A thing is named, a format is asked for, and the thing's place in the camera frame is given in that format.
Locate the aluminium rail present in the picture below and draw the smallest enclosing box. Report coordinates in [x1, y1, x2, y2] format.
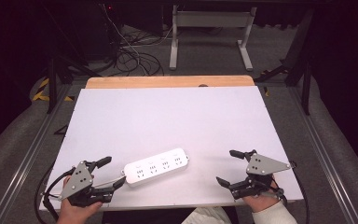
[0, 83, 73, 224]
[287, 85, 358, 224]

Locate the black metal stand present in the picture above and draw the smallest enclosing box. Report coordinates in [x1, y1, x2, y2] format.
[254, 8, 315, 117]
[45, 52, 104, 115]

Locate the yellow and black floor tape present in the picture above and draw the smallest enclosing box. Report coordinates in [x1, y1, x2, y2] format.
[32, 77, 76, 103]

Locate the tangle of black floor cables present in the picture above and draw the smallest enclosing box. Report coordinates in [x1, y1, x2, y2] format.
[114, 23, 166, 77]

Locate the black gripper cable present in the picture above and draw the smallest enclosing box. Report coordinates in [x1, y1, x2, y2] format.
[33, 167, 76, 224]
[288, 160, 310, 224]

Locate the person's right hand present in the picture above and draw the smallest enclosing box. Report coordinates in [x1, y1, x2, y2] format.
[241, 175, 282, 214]

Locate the white floor cable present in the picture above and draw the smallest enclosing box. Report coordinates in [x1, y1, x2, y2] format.
[101, 3, 152, 77]

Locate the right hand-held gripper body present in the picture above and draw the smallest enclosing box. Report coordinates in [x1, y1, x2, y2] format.
[229, 149, 293, 201]

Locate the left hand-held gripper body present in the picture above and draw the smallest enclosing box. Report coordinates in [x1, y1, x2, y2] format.
[58, 160, 115, 208]

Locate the person's left hand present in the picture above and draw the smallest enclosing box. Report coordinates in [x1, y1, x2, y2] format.
[56, 175, 103, 224]

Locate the white power strip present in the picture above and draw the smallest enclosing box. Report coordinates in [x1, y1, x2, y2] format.
[120, 147, 191, 188]

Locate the white metal stand frame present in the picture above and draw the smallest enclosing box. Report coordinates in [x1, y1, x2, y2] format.
[169, 4, 258, 72]

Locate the person's lap in white clothing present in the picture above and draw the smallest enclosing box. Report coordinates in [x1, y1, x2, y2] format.
[181, 206, 232, 224]

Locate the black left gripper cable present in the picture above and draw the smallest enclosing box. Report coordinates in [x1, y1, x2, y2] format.
[33, 167, 76, 224]

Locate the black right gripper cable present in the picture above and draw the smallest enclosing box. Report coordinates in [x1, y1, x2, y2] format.
[288, 160, 310, 224]

